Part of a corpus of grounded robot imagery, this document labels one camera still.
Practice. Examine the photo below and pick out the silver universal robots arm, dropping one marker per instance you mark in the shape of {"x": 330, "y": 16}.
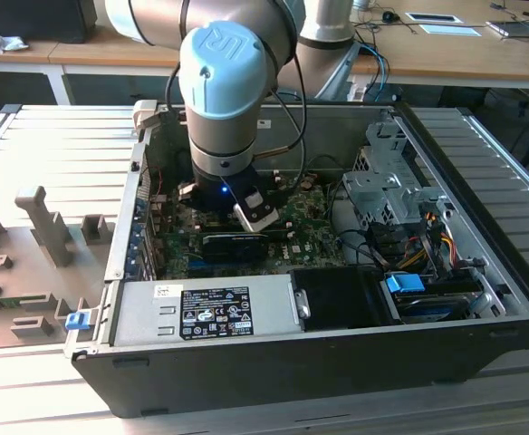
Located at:
{"x": 221, "y": 68}

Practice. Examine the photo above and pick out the blue expansion slot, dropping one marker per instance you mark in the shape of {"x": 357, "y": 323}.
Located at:
{"x": 196, "y": 263}

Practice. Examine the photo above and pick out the black graphics card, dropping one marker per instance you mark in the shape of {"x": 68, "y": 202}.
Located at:
{"x": 233, "y": 247}

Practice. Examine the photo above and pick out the silver coin battery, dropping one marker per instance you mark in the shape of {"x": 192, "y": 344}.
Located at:
{"x": 308, "y": 182}

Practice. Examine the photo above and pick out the green motherboard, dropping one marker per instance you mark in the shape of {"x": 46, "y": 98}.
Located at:
{"x": 312, "y": 226}

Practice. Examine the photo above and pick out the grey power supply unit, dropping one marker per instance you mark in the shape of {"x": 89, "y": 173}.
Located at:
{"x": 147, "y": 317}

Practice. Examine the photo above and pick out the grey metal drive cage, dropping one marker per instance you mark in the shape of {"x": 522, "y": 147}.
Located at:
{"x": 373, "y": 186}

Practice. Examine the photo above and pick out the black plastic fan shroud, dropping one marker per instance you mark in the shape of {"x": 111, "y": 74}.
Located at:
{"x": 337, "y": 299}

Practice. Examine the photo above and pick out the blue case latch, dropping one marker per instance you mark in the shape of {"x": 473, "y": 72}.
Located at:
{"x": 76, "y": 321}

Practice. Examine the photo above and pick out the black open pc case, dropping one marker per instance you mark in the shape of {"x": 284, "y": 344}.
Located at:
{"x": 291, "y": 376}

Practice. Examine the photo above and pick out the hard disk in blue carrier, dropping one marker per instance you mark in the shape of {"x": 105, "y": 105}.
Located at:
{"x": 402, "y": 285}

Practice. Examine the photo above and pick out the white cup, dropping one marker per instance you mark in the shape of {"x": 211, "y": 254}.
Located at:
{"x": 364, "y": 4}

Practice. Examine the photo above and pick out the black computer mouse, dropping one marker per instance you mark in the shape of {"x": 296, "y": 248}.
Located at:
{"x": 389, "y": 16}

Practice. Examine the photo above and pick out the black box on desk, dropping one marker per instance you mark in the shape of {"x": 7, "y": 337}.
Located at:
{"x": 33, "y": 18}

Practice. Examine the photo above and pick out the crumpled white paper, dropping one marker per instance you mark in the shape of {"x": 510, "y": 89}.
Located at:
{"x": 2, "y": 43}

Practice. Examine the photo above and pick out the white framed desk hatch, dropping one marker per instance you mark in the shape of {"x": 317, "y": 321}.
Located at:
{"x": 434, "y": 17}

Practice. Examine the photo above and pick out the pale blue desk hatch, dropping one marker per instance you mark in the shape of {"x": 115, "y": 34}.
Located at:
{"x": 450, "y": 30}

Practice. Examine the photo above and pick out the grey tablet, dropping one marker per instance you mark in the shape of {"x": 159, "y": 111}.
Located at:
{"x": 516, "y": 29}

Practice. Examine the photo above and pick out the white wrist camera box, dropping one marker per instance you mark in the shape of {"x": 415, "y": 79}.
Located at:
{"x": 257, "y": 217}

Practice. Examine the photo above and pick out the silver metal bracket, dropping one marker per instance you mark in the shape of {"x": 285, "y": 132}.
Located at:
{"x": 301, "y": 306}

